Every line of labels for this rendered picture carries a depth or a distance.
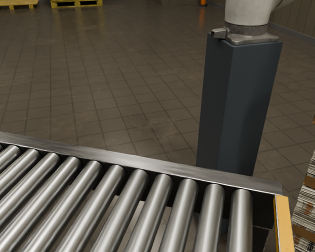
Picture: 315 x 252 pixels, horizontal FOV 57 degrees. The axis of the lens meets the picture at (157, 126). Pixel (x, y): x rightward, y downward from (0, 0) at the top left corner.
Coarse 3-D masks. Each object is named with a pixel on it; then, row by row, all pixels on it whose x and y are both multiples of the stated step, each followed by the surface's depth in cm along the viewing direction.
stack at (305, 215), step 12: (312, 156) 92; (312, 168) 94; (300, 192) 101; (312, 192) 97; (300, 204) 102; (312, 204) 99; (300, 216) 105; (312, 216) 101; (312, 228) 103; (300, 240) 110
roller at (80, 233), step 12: (108, 168) 77; (120, 168) 76; (108, 180) 72; (120, 180) 74; (96, 192) 68; (108, 192) 69; (96, 204) 65; (108, 204) 68; (84, 216) 62; (96, 216) 64; (72, 228) 60; (84, 228) 60; (72, 240) 57; (84, 240) 59
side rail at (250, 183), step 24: (0, 144) 86; (24, 144) 84; (48, 144) 84; (72, 144) 84; (144, 168) 76; (168, 168) 76; (192, 168) 76; (120, 192) 82; (144, 192) 80; (264, 192) 68; (264, 216) 72
